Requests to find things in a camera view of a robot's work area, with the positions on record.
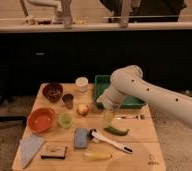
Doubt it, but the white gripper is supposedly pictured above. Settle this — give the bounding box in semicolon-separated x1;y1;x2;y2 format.
97;87;125;128

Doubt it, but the yellow red apple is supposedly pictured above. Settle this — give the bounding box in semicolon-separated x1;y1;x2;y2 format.
77;104;89;116

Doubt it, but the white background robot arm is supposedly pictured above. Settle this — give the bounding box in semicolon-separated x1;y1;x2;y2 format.
27;0;62;20

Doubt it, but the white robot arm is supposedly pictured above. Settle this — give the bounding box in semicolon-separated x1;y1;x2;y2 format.
97;65;192;129

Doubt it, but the dark brown bowl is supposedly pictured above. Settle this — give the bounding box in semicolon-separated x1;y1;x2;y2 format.
42;83;63;103

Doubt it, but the orange red bowl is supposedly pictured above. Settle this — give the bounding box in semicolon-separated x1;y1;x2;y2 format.
27;108;55;133

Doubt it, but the green cucumber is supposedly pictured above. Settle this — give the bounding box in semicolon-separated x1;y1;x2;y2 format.
104;126;129;136

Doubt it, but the silver fork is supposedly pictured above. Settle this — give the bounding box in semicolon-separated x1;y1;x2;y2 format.
116;115;145;120

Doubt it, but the green plastic tray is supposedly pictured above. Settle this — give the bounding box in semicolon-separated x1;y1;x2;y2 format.
93;75;146;109

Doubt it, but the blue sponge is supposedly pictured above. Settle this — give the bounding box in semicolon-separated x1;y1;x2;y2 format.
74;128;88;149

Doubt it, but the white cup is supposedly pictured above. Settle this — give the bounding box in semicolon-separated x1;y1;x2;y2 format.
75;77;88;92

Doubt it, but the dark metal cup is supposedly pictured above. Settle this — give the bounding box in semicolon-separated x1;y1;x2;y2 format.
62;94;74;109

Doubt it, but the light green cup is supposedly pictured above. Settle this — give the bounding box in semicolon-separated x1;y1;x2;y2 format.
58;113;72;129

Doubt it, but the yellow banana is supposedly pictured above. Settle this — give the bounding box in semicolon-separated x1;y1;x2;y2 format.
84;152;112;161

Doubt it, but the small tan black box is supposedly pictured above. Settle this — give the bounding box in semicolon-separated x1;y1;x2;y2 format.
40;144;67;159

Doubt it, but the grey folded cloth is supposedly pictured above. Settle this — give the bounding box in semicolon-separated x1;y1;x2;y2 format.
20;134;45;169

